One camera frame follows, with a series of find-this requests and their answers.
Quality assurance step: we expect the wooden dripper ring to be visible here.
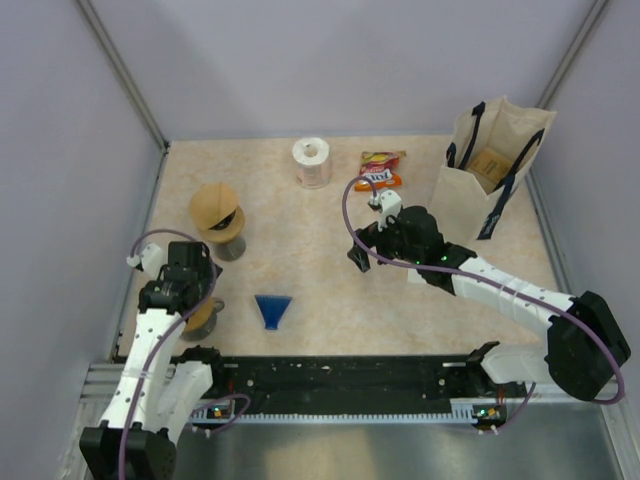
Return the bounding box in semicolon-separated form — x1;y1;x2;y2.
182;297;216;332
198;207;247;246

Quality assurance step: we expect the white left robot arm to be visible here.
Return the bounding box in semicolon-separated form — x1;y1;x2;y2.
79;241;227;479

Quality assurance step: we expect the grey slotted cable duct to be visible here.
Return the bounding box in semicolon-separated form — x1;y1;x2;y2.
189;398;509;426

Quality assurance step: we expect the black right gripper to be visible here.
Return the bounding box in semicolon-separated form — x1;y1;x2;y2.
349;210;424;273

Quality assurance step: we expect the white toilet paper roll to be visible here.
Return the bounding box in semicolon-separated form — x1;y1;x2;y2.
292;137;332;189

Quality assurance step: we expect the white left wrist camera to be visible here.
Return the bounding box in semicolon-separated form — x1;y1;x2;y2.
126;243;166;278

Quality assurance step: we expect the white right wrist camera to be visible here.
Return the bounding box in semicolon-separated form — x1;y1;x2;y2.
368;188;403;231

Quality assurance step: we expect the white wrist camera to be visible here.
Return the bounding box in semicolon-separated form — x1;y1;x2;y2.
126;243;166;278
368;188;403;231

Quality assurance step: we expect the brown box in bag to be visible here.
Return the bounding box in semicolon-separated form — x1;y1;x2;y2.
468;147;512;194

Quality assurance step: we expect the glass pitcher with handle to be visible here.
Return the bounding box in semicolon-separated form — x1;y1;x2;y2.
180;297;225;342

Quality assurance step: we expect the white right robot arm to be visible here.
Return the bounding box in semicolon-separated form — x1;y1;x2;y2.
348;206;631;403

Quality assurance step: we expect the cream canvas tote bag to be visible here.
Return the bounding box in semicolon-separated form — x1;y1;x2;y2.
428;97;557;245

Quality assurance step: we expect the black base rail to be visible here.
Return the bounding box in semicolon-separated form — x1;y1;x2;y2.
174;349;506;414

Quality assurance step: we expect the brown paper coffee filter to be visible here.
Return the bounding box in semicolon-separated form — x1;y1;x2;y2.
189;182;238;230

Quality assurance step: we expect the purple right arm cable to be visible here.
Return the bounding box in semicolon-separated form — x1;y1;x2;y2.
341;176;627;405

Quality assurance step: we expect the orange snack bag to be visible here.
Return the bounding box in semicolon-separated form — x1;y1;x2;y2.
359;150;407;189

